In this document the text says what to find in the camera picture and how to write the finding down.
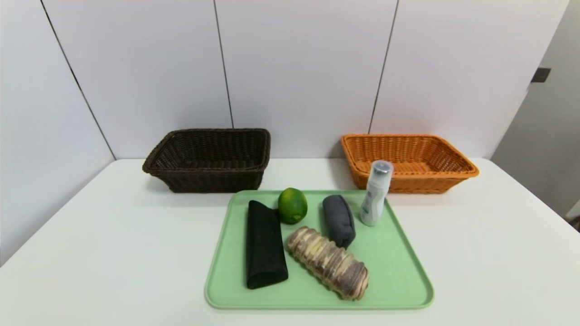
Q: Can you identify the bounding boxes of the green lime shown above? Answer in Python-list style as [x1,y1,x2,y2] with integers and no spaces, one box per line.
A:
[278,187,308,225]

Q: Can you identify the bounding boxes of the grey fabric pouch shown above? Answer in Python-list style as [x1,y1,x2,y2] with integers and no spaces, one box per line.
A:
[322,195,357,249]

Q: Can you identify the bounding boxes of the dark brown wicker basket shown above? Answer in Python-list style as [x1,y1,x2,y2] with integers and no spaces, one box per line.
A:
[142,128,271,193]

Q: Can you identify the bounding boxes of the orange wicker basket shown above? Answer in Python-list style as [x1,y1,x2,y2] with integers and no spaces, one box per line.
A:
[341,134,480,194]

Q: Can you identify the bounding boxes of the white bottle with clear cap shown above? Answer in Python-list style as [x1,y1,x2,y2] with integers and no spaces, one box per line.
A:
[360,160,394,227]

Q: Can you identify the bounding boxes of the light green plastic tray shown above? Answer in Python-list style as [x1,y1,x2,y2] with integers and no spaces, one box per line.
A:
[204,189,435,311]

